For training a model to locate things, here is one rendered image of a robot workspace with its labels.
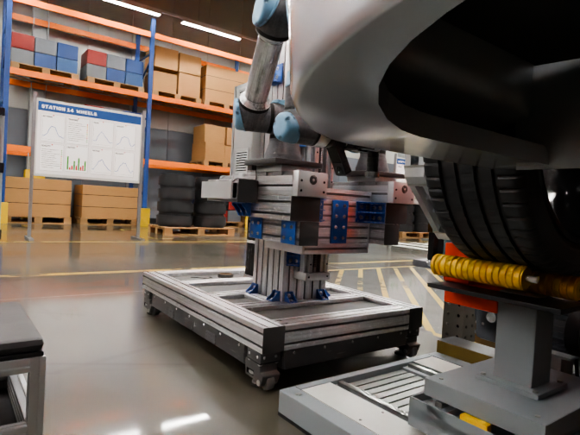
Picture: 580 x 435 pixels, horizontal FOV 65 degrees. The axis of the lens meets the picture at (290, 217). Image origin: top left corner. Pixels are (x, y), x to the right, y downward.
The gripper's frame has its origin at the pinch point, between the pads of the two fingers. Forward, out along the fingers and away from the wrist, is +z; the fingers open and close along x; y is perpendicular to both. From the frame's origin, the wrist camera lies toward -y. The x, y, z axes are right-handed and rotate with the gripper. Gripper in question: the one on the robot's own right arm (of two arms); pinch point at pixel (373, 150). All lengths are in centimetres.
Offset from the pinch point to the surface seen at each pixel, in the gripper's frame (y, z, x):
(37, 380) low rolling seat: -58, -87, 10
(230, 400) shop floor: -83, -27, 31
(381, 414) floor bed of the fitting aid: -75, -4, -13
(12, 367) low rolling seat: -54, -91, 10
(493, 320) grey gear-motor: -52, 42, -19
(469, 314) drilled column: -62, 81, 12
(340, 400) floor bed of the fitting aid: -75, -8, -1
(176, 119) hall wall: 182, 368, 1043
